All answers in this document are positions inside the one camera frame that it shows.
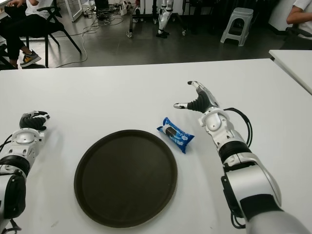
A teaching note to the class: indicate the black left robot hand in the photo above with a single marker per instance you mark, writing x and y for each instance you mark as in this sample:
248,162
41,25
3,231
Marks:
33,120

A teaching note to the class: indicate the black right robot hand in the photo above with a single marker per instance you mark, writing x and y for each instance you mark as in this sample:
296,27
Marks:
203,101

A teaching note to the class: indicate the blue Oreo cookie packet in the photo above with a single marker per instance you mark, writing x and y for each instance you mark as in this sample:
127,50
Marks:
178,137

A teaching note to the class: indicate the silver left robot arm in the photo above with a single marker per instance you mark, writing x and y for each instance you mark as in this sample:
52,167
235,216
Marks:
24,139

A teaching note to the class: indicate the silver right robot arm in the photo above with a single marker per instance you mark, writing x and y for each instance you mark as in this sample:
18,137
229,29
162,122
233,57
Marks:
256,180

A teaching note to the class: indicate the seated person in black trousers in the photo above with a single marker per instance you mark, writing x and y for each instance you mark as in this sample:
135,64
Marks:
14,31

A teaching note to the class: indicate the white humanoid robot leg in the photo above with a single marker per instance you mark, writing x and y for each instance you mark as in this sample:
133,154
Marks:
162,18

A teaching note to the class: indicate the black folding chair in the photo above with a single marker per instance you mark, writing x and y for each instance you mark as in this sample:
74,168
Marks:
54,28

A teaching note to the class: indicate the grey plastic stool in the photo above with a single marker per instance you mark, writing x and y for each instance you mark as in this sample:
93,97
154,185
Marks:
240,12

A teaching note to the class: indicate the white side table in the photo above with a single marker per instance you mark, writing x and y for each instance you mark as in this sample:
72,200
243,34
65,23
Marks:
295,61

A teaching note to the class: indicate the round dark brown tray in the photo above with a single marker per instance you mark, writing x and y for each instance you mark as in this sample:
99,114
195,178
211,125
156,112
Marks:
126,180

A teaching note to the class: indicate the white framed glass panel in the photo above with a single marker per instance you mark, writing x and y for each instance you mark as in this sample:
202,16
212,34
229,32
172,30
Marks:
78,14

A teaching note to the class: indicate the black office chair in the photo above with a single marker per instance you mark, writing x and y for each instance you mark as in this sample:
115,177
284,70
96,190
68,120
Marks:
299,36

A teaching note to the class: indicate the white bag on floor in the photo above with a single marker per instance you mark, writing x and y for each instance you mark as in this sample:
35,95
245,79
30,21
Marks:
123,9

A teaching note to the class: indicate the person in white shirt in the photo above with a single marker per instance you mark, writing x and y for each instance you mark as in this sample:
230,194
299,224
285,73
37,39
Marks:
299,14

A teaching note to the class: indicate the black wheeled metal frame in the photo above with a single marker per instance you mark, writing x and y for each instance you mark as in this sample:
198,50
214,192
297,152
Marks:
130,20

